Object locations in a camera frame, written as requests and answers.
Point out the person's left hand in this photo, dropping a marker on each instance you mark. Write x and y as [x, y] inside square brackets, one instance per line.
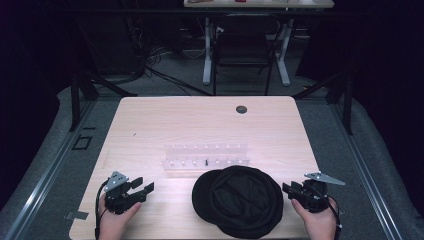
[115, 222]

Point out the black tape square outline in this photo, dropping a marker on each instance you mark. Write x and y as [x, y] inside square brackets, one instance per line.
[82, 142]

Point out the round grey table grommet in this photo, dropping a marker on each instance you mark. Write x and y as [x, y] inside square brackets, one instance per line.
[241, 109]

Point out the white-legged desk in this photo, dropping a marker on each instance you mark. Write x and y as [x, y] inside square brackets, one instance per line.
[266, 4]

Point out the black chair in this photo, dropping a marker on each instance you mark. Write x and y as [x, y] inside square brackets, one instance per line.
[243, 46]

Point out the clear acrylic rack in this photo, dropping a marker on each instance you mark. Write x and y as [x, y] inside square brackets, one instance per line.
[205, 156]

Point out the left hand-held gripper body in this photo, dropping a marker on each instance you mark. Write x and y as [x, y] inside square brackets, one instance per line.
[117, 196]

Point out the black metal frame stand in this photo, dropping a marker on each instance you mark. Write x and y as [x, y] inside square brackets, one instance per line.
[343, 96]
[81, 90]

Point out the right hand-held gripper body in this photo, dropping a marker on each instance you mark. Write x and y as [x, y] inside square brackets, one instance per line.
[313, 196]

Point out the black cloth hat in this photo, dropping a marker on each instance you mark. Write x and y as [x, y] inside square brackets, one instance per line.
[238, 201]

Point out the aluminium floor rail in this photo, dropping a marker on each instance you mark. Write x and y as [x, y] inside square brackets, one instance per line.
[365, 170]
[46, 170]

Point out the person's right hand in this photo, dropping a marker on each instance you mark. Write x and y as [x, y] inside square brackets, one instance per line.
[316, 224]

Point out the short black tape strip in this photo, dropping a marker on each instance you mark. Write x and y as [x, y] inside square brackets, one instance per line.
[89, 128]

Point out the grey tape strip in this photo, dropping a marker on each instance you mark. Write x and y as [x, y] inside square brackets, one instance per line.
[76, 215]

